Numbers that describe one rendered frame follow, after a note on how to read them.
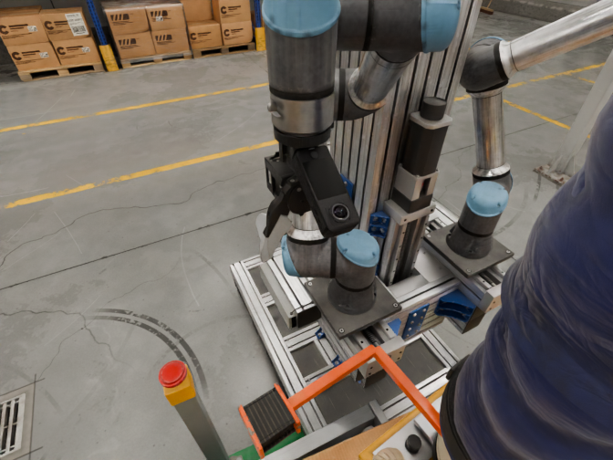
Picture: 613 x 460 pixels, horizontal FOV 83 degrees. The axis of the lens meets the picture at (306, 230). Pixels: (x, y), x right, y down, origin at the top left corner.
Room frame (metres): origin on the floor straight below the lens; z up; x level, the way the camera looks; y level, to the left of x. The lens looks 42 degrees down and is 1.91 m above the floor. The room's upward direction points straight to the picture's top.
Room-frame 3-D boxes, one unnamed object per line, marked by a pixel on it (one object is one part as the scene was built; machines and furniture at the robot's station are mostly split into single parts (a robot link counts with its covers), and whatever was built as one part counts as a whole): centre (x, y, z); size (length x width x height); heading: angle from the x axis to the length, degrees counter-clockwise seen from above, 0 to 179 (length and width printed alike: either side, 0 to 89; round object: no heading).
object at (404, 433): (0.27, -0.27, 1.11); 0.34 x 0.10 x 0.05; 123
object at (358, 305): (0.67, -0.14, 1.09); 0.15 x 0.15 x 0.10
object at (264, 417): (0.25, 0.07, 1.22); 0.09 x 0.08 x 0.05; 33
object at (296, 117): (0.40, 0.01, 1.74); 0.08 x 0.08 x 0.05
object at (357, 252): (0.67, -0.13, 1.20); 0.13 x 0.12 x 0.14; 87
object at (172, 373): (0.42, 0.35, 1.02); 0.07 x 0.07 x 0.04
